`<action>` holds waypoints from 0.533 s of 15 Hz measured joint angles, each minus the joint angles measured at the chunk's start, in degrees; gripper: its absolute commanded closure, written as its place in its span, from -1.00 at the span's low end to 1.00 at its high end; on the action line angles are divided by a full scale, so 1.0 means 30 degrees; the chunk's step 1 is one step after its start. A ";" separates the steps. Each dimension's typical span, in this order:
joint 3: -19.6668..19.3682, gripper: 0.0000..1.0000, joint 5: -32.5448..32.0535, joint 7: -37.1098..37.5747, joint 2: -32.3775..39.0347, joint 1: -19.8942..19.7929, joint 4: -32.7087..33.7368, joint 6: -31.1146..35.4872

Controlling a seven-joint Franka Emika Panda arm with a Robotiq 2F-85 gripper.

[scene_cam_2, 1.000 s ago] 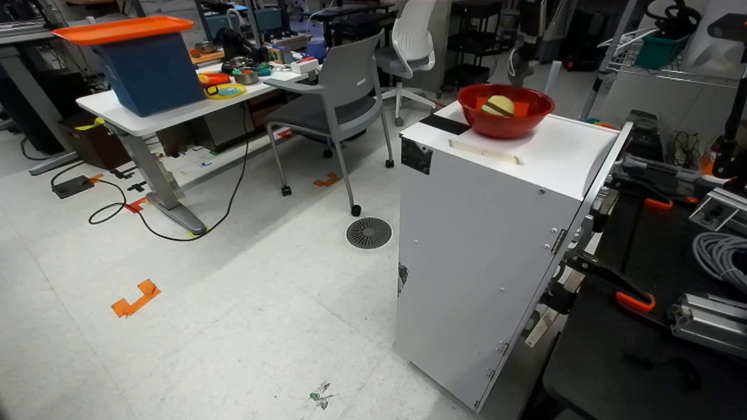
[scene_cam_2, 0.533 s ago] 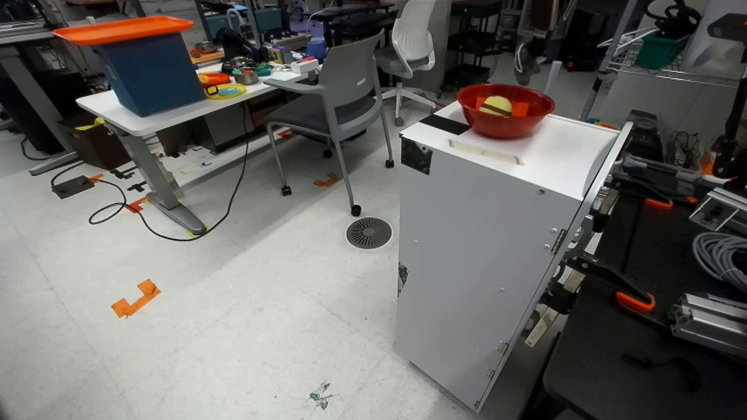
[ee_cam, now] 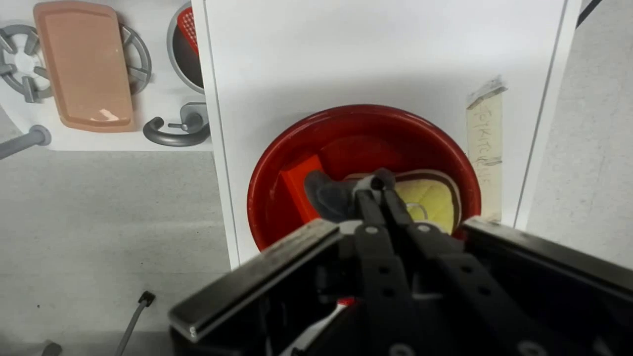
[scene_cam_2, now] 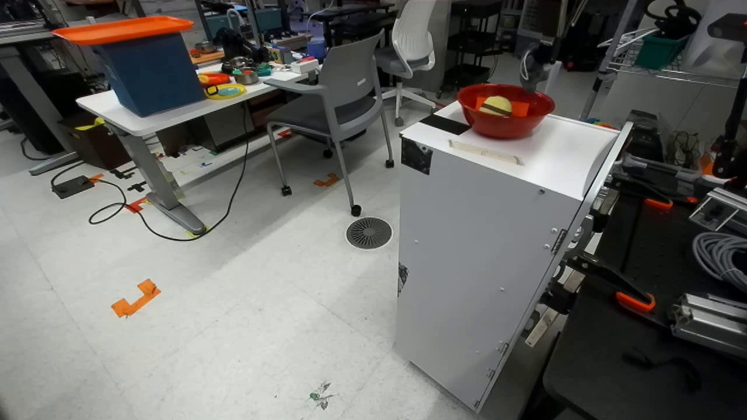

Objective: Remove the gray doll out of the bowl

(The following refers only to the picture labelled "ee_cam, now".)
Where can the gray toy stove burner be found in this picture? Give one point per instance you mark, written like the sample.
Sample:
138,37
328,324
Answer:
21,62
140,57

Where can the orange mesh strainer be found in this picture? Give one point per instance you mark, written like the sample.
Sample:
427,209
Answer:
189,33

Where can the clear tape strip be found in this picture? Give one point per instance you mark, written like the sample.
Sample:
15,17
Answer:
488,140

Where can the orange toy block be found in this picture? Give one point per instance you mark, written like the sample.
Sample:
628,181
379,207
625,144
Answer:
298,189

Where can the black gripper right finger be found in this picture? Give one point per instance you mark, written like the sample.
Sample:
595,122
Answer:
462,284

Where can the gray plush doll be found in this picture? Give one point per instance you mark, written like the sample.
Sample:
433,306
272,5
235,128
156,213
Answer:
330,197

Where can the red plastic bowl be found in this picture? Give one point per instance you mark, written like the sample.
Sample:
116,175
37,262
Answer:
369,136

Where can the pink plastic tray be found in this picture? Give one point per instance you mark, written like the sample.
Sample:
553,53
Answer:
86,66

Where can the gray toy faucet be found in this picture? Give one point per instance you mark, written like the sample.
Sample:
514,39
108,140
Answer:
175,132

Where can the round gray toy sink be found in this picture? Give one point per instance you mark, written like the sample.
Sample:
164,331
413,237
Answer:
177,53

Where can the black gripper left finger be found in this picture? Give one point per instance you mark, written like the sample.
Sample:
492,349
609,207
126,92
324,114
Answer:
379,284

